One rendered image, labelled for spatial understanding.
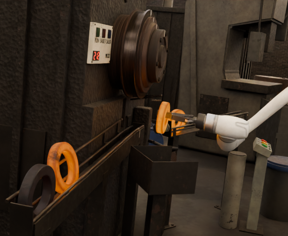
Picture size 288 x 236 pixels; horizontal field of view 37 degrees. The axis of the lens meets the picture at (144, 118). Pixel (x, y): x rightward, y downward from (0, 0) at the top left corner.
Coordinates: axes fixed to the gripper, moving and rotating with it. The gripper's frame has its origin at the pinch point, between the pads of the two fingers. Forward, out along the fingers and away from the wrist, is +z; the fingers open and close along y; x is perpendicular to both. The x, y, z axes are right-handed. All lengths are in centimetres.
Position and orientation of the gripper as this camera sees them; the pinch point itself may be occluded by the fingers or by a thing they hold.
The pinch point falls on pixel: (163, 114)
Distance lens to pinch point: 212.0
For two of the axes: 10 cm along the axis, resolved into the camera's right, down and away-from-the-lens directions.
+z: -9.6, -1.9, 2.1
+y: 2.4, -1.4, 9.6
